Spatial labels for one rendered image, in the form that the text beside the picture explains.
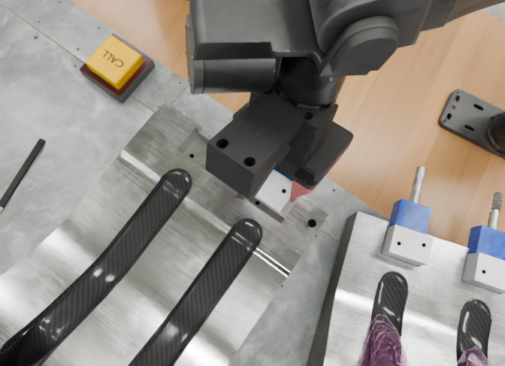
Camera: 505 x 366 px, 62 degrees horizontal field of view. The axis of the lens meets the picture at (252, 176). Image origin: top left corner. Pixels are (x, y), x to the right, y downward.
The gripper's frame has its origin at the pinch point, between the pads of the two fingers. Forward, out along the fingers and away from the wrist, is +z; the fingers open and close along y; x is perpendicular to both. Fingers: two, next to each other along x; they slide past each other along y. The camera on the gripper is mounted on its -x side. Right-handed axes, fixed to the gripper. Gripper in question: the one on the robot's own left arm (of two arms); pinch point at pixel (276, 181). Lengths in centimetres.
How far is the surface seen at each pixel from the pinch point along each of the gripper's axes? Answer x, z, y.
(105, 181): -9.6, 7.1, -18.2
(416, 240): 8.7, 6.3, 16.8
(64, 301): -22.3, 10.6, -11.5
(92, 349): -23.7, 10.9, -5.4
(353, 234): 6.1, 9.1, 10.1
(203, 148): 2.1, 6.3, -12.2
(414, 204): 13.2, 5.7, 14.3
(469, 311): 7.9, 11.5, 27.2
